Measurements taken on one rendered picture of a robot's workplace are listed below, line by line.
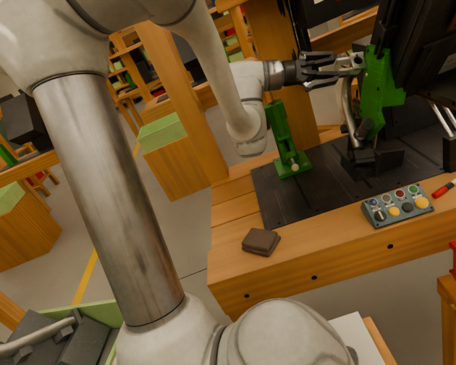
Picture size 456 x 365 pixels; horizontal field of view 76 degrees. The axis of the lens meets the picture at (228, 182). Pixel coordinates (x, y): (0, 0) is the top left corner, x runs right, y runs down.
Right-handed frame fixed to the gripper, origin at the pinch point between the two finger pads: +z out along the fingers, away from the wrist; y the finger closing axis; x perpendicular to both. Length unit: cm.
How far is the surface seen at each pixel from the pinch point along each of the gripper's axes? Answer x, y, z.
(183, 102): 25, 9, -55
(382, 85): -6.7, -11.6, 4.7
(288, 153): 22.8, -18.1, -17.6
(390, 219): -2.8, -47.3, 0.4
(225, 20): 501, 477, -15
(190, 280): 144, -68, -79
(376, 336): -12, -71, -13
